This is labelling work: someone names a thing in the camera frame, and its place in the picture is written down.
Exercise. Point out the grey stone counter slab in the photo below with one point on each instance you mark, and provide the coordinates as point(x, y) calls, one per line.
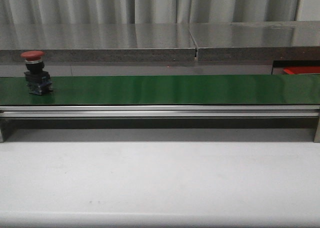
point(98, 43)
point(257, 41)

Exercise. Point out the grey stone counter slab left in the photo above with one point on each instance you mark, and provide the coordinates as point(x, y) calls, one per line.
point(98, 43)

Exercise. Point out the aluminium conveyor frame rail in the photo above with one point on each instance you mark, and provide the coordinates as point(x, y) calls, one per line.
point(158, 111)

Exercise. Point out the grey pleated curtain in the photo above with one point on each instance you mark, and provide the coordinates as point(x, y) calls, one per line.
point(145, 11)

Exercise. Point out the grey stone counter slab right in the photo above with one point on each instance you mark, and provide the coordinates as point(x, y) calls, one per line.
point(257, 41)

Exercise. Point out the right conveyor support leg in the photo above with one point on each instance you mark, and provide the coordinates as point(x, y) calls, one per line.
point(316, 127)

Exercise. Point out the green conveyor belt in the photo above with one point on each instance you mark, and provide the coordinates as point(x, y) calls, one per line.
point(254, 89)

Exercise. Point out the conveyor support leg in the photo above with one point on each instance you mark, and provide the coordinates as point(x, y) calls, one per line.
point(5, 129)
point(316, 127)

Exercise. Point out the left conveyor support leg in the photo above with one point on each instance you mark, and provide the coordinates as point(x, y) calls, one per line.
point(5, 129)

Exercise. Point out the red plastic tray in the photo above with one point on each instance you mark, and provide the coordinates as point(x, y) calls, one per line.
point(302, 70)

